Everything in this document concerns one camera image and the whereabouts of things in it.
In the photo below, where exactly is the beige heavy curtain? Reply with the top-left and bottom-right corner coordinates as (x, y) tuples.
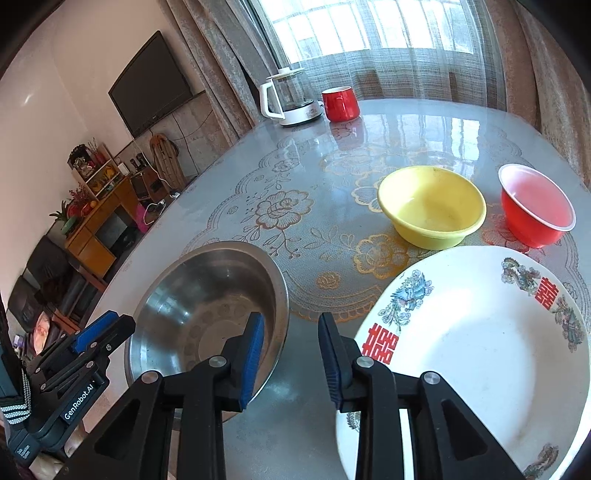
(159, 0), (287, 148)
(480, 0), (591, 185)

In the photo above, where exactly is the stainless steel bowl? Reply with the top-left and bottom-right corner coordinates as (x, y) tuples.
(124, 241), (291, 423)

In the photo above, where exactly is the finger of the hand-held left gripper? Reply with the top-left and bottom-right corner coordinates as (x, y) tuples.
(69, 310), (118, 354)
(25, 314), (137, 393)

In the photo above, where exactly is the black leather chair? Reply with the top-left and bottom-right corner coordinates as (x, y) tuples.
(7, 235), (93, 333)

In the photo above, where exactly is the red plastic bowl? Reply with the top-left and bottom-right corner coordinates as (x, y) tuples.
(498, 163), (576, 249)

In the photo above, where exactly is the wooden display shelf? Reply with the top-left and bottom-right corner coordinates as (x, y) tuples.
(68, 137), (124, 183)

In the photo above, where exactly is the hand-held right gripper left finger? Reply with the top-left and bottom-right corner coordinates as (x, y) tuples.
(55, 311), (266, 480)

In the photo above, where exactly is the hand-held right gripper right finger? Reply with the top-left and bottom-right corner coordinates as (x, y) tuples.
(318, 312), (527, 480)

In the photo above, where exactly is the barred window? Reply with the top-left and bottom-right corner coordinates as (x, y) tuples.
(259, 0), (481, 61)

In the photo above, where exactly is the yellow plastic bowl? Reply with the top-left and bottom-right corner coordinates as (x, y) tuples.
(377, 166), (487, 251)

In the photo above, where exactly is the red mug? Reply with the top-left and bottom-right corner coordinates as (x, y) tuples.
(321, 86), (361, 123)

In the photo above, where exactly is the large white printed plate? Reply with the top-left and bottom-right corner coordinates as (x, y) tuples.
(335, 246), (591, 480)

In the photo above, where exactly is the wooden cabinet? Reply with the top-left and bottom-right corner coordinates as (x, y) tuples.
(62, 175), (153, 280)

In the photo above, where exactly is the sheer white curtain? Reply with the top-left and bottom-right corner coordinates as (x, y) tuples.
(249, 0), (509, 112)

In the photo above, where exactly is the black wall television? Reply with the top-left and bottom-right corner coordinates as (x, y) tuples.
(108, 30), (194, 138)

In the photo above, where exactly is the black white-striped strap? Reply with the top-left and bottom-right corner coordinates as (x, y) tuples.
(0, 392), (33, 425)

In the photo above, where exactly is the white glass electric kettle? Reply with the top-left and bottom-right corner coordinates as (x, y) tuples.
(259, 67), (324, 127)

